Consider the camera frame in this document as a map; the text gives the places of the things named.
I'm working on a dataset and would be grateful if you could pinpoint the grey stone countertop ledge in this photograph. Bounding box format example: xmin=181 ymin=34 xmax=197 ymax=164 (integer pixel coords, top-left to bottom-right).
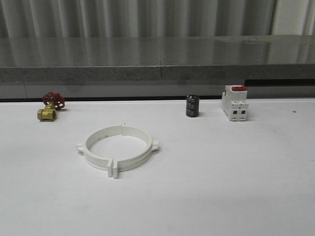
xmin=0 ymin=35 xmax=315 ymax=86

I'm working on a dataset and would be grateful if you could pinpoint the brass valve red handwheel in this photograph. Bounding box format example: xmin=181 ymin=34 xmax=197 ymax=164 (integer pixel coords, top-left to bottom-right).
xmin=37 ymin=92 xmax=65 ymax=120

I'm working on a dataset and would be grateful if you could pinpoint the white circuit breaker red switch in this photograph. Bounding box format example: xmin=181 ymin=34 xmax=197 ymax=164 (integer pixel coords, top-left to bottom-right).
xmin=221 ymin=85 xmax=249 ymax=121

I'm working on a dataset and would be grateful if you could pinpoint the white half clamp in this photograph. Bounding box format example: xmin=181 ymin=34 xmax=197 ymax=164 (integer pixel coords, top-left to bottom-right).
xmin=110 ymin=122 xmax=159 ymax=178
xmin=76 ymin=122 xmax=125 ymax=178

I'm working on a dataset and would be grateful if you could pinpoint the black cylindrical capacitor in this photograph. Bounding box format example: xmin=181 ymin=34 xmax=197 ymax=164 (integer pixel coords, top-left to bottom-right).
xmin=186 ymin=95 xmax=199 ymax=118

